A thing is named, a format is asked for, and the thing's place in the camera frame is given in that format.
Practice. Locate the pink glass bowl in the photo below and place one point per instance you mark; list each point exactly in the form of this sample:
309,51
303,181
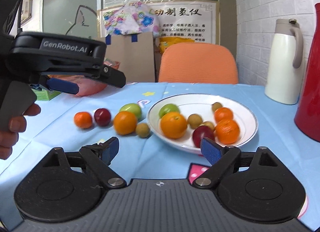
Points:
86,86

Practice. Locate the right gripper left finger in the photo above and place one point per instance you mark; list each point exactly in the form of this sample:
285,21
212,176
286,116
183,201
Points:
97,159

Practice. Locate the floral cloth bundle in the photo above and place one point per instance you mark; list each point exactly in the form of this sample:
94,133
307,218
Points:
132,18

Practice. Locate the person left hand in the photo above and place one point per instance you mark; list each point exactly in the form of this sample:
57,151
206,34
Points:
16,125

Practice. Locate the green jujube fruit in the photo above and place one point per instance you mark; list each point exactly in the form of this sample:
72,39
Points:
133,108
167,108

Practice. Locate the white porcelain plate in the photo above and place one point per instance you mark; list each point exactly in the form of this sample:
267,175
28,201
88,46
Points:
200,105

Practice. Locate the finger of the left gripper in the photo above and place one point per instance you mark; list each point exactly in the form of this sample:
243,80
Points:
107,75
62,86

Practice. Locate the green cardboard box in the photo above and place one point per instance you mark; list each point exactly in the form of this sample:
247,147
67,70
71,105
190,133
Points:
41,93

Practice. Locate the orange chair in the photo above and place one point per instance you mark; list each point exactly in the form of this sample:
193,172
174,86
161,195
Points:
197,62

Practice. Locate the brown cardboard box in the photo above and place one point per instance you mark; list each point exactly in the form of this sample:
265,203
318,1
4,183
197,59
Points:
134,53

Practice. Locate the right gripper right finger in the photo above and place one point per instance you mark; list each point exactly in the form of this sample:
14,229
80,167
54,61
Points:
222,160

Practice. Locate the dark red plum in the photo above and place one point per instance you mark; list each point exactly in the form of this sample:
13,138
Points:
102,117
201,132

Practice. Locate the small tangerine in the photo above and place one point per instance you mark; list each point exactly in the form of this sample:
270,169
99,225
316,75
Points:
83,120

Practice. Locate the blue cartoon tablecloth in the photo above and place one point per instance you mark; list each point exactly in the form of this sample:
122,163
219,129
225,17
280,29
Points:
262,121

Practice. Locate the large orange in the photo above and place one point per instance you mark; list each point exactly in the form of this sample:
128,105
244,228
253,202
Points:
125,123
173,125

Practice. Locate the yellow snack bag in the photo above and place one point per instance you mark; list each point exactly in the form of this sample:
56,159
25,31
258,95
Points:
166,42

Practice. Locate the brown longan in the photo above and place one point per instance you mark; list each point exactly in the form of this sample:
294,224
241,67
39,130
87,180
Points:
208,124
194,121
216,106
142,130

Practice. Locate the framed chinese poster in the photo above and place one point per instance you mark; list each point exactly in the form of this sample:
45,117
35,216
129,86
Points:
194,19

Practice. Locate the red thermos jug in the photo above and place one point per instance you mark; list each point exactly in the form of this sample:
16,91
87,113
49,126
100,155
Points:
307,115

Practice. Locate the white thermos jug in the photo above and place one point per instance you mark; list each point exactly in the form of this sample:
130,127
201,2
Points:
285,69

